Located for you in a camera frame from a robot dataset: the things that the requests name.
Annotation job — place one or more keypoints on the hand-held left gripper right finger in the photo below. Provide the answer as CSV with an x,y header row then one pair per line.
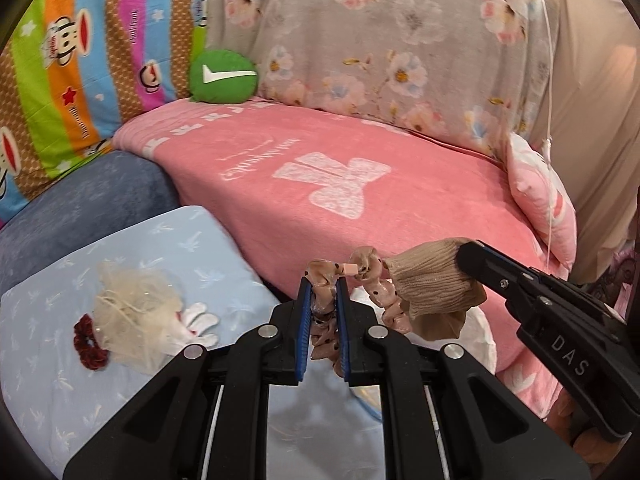
x,y
342,332

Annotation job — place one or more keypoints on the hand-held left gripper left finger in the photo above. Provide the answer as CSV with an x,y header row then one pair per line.
x,y
302,332

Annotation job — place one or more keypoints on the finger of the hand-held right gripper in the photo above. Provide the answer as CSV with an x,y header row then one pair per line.
x,y
500,280
545,270

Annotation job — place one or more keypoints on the beige polka dot scrunchie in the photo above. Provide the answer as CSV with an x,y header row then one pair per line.
x,y
372,272

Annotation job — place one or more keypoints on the white bag lined trash bin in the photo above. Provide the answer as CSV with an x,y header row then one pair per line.
x,y
475,342

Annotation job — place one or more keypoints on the beige ribbed sock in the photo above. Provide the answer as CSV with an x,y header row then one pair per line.
x,y
430,280

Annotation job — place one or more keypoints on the person's right hand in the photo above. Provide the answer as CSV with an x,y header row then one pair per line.
x,y
590,450

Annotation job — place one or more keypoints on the small pink pillow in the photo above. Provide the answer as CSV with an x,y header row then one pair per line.
x,y
542,195

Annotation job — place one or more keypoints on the pink blanket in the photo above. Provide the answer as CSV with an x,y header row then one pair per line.
x,y
300,200

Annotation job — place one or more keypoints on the beige tulle mesh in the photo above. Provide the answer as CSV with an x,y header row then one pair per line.
x,y
135,310

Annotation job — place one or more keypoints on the beige curtain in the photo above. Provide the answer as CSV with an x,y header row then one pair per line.
x,y
600,85

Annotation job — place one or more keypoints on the dark red scrunchie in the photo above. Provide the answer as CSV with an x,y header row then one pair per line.
x,y
90,345

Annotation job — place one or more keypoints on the blue-grey sofa cushion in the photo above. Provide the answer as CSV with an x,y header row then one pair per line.
x,y
85,200

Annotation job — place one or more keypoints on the grey floral blanket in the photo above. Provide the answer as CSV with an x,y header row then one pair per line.
x,y
400,35

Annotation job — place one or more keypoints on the green round cushion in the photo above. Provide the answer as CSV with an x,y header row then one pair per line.
x,y
220,77

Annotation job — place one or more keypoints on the colourful monkey print quilt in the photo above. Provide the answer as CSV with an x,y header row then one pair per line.
x,y
75,60

